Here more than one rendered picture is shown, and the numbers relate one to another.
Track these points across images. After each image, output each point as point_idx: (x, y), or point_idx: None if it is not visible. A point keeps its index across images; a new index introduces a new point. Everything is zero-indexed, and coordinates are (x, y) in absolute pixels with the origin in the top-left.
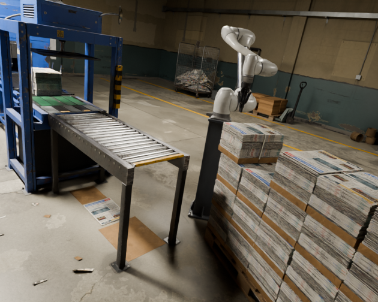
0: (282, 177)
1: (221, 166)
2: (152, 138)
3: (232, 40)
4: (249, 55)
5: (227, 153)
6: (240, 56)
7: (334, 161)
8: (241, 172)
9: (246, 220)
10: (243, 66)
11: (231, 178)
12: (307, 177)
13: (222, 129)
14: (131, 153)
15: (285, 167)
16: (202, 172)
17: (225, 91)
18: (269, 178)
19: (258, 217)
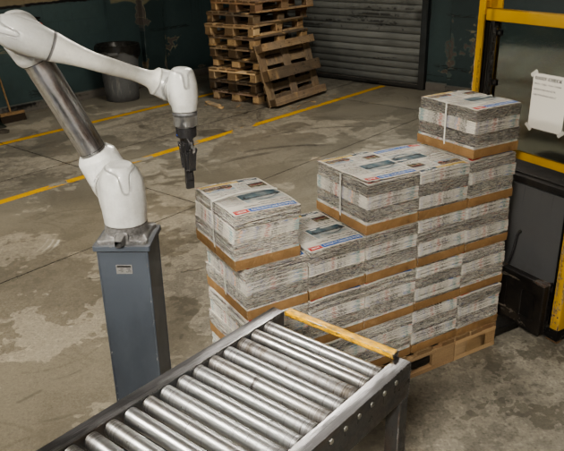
0: (380, 209)
1: (256, 290)
2: (197, 364)
3: (83, 50)
4: (188, 72)
5: (267, 259)
6: (59, 80)
7: (360, 160)
8: (305, 261)
9: (344, 310)
10: (186, 97)
11: (288, 288)
12: (410, 185)
13: (235, 230)
14: (328, 375)
15: (380, 195)
16: (160, 365)
17: (135, 169)
18: (331, 234)
19: (359, 287)
